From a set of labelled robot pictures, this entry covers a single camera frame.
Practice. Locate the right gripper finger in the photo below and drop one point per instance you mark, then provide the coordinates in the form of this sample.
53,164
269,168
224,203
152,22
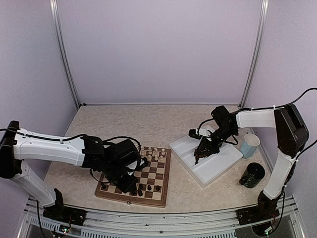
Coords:
203,148
213,150

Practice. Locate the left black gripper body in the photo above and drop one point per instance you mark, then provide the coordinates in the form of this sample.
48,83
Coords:
113,173

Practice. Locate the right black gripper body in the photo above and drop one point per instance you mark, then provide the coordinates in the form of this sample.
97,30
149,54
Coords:
225,134

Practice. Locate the white plastic tray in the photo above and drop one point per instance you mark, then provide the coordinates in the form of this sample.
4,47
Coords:
209,168

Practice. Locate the wooden chess board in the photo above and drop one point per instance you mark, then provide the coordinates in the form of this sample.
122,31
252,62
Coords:
155,173

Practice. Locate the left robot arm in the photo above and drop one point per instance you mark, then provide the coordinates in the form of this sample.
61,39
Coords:
18,145

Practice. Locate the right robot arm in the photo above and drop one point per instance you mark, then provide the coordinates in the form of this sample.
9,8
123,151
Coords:
292,135

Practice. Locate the light blue mug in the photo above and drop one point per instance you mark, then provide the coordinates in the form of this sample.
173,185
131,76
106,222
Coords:
249,145

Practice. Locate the dark green mug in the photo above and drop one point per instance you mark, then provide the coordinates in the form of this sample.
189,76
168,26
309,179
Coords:
252,175

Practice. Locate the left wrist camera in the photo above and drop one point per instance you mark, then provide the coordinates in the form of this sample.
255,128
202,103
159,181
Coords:
136,166

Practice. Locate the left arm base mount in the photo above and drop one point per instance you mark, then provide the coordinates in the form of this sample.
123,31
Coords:
73,216

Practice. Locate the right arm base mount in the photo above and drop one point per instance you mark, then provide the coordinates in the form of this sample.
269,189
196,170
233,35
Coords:
253,215

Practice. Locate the front aluminium rail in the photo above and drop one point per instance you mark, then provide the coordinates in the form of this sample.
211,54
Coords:
107,224

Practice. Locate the right aluminium frame post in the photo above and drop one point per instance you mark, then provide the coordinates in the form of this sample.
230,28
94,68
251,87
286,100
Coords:
256,52

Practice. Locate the aluminium frame post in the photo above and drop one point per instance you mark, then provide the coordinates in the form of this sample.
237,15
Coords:
63,54
256,52

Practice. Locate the left aluminium frame post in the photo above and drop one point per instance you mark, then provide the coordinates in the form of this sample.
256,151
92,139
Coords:
63,54

